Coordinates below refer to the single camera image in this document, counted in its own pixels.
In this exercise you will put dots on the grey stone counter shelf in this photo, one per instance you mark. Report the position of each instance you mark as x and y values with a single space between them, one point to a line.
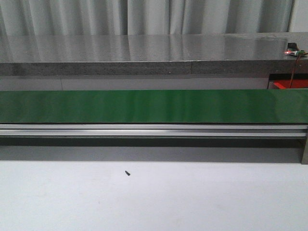
94 55

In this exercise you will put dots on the green conveyor belt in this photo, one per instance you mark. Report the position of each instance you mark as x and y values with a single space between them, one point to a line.
155 106

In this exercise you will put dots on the red plastic tray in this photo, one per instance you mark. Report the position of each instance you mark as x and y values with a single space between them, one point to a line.
296 84

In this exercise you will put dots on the small green circuit board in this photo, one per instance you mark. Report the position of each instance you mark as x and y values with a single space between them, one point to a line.
295 53

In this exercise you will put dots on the black sensor module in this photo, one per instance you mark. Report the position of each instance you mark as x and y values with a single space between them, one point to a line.
292 46

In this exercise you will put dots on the grey pleated curtain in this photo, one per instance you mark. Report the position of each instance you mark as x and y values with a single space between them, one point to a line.
143 17

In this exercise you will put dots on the aluminium conveyor frame rail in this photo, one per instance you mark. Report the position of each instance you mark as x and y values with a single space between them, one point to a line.
156 142

